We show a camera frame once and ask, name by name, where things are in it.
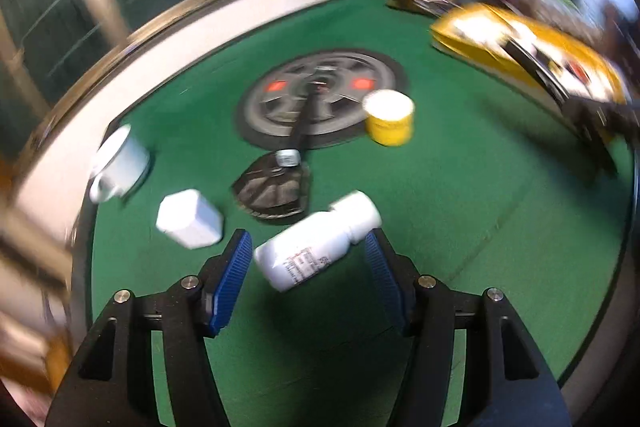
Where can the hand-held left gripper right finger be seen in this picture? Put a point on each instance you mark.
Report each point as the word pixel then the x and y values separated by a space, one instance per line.
pixel 387 287

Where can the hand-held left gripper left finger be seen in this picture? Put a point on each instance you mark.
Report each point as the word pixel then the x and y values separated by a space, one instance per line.
pixel 230 282

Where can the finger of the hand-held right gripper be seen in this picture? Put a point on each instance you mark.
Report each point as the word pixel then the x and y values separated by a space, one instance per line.
pixel 537 72

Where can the yellow tray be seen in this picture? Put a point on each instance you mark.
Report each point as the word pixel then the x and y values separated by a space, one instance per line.
pixel 470 42

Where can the small white round bottle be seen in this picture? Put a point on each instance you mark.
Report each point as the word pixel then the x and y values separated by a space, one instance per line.
pixel 305 247

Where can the white square bottle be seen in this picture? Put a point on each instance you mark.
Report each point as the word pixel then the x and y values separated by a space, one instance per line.
pixel 190 219

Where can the dark flat slab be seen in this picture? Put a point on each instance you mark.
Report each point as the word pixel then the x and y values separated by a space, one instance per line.
pixel 420 2

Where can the yellow jar with cream lid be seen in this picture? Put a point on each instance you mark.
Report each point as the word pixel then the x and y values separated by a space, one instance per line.
pixel 387 122

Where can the white mug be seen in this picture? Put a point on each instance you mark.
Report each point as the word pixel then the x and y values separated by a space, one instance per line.
pixel 122 162

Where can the grey wheel-shaped table console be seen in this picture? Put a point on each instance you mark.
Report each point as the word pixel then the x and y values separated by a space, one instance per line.
pixel 265 107

